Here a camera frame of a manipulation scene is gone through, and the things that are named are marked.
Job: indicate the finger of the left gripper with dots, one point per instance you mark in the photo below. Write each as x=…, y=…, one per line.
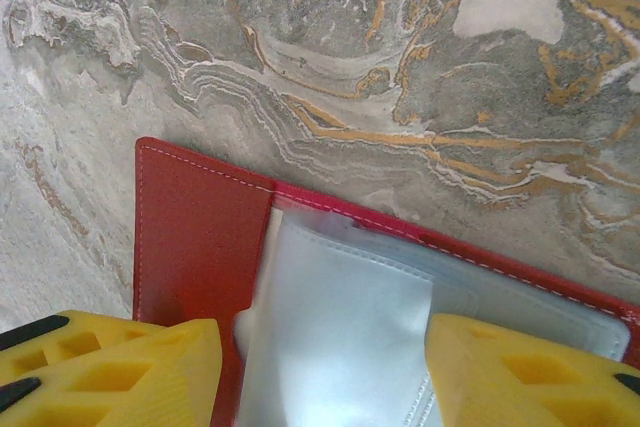
x=75, y=334

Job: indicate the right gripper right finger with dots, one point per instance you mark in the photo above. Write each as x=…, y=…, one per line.
x=500, y=387

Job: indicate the red leather card holder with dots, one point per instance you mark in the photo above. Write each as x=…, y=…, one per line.
x=200, y=227

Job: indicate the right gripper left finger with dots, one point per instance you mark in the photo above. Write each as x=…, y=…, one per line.
x=150, y=387

